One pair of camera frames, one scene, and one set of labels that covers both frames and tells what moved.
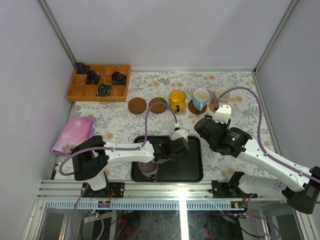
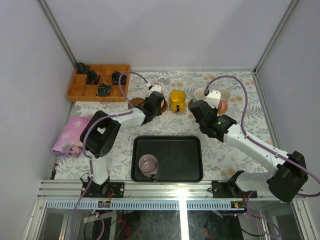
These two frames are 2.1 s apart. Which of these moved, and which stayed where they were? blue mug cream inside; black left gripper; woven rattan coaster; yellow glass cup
Moved: black left gripper
Stayed: blue mug cream inside; yellow glass cup; woven rattan coaster
